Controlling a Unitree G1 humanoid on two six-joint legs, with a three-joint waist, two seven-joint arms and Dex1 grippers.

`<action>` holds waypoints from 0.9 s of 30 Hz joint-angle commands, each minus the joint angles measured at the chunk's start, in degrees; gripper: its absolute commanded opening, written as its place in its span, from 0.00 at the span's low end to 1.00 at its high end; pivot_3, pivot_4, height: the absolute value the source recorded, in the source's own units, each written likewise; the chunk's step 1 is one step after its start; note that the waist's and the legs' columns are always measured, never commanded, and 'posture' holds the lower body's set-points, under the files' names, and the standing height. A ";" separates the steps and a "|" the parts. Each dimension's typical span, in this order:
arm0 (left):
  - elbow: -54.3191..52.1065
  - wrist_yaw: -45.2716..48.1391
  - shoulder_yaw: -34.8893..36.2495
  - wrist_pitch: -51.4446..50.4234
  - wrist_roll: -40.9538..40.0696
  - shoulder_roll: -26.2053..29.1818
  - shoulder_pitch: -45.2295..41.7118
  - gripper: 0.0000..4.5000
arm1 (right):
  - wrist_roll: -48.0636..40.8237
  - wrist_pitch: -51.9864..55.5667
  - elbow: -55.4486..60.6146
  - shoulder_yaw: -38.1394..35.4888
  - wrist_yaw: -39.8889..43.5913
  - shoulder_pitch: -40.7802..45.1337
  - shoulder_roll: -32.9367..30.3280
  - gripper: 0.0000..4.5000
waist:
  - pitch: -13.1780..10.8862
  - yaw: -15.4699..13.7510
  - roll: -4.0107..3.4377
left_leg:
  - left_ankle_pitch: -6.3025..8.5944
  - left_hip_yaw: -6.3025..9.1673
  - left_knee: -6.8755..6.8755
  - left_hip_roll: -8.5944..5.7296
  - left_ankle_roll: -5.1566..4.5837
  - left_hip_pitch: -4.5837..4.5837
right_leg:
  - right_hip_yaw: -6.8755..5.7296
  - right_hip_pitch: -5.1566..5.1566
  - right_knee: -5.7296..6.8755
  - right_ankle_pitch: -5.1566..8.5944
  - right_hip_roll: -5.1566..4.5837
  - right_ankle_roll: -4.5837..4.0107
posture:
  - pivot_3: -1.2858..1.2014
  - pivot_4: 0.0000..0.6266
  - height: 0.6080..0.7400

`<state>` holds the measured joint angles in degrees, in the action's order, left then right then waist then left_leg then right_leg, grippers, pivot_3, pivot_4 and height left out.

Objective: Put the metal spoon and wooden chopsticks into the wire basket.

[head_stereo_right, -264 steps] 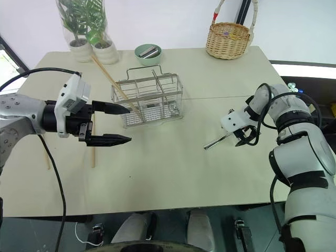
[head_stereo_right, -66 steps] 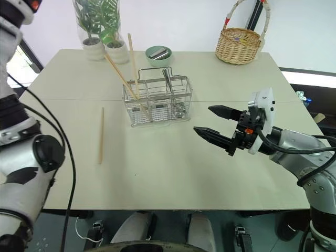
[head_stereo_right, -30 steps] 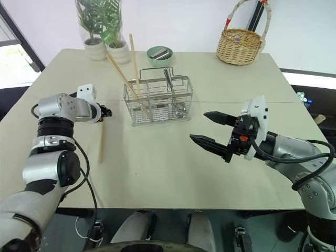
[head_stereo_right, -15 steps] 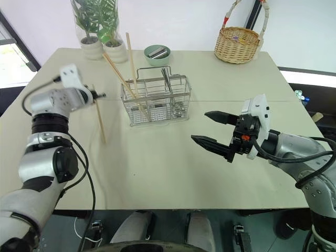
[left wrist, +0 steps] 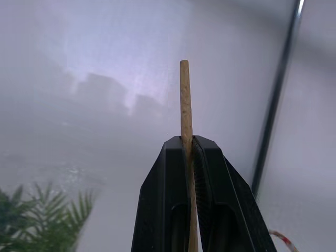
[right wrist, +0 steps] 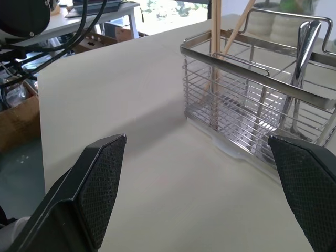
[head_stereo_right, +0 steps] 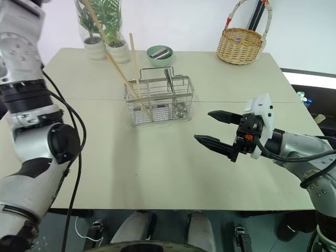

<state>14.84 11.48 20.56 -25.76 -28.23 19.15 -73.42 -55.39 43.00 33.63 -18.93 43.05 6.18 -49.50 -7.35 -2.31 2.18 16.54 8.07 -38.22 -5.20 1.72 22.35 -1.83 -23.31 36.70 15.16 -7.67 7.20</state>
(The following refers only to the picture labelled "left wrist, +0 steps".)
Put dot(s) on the green palm plant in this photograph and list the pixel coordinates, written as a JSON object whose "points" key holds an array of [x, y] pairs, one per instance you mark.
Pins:
{"points": [[39, 218]]}

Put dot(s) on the wooden chopstick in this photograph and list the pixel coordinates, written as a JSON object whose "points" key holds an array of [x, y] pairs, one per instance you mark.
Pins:
{"points": [[187, 110]]}

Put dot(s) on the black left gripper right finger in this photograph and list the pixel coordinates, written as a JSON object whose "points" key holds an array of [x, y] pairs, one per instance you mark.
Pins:
{"points": [[223, 194]]}

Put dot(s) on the dark metal frame bar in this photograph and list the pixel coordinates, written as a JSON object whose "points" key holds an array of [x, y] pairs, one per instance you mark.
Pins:
{"points": [[278, 92]]}

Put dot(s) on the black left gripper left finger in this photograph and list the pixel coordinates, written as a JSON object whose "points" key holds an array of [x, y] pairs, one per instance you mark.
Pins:
{"points": [[162, 189]]}

